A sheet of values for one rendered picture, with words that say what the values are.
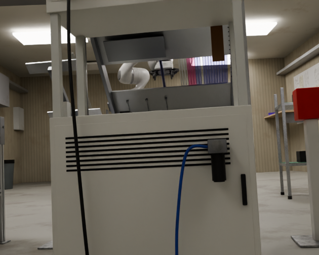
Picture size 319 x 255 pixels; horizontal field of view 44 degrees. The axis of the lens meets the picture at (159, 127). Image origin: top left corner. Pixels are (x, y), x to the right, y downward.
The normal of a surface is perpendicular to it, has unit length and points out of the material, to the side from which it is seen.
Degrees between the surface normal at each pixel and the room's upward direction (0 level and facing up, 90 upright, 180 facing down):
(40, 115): 90
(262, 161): 90
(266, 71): 90
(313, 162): 90
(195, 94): 137
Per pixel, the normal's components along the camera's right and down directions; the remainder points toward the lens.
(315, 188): -0.14, -0.07
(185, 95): -0.06, 0.69
